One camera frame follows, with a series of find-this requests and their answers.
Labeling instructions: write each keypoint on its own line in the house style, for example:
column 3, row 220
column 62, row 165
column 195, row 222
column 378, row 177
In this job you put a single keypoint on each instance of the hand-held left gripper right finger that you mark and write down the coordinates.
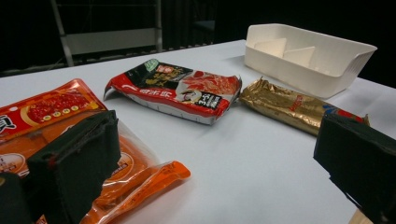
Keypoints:
column 358, row 155

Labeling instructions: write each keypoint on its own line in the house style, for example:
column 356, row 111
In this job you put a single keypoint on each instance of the red and black food packet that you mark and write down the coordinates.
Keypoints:
column 174, row 90

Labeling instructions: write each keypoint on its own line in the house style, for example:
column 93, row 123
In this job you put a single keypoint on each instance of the white plastic bin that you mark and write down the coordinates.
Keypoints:
column 311, row 74

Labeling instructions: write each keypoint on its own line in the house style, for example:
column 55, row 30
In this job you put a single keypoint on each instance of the gold foil packet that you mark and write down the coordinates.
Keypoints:
column 286, row 105

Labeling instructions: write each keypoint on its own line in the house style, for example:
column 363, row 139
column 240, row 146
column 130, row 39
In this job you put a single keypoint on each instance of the white metal desk frame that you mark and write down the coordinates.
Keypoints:
column 109, row 40

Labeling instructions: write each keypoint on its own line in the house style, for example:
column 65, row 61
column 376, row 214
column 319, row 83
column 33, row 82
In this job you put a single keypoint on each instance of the orange snack packet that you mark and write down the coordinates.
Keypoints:
column 62, row 102

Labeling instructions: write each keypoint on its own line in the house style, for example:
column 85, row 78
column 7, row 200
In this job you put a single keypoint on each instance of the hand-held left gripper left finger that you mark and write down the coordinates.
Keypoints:
column 77, row 155

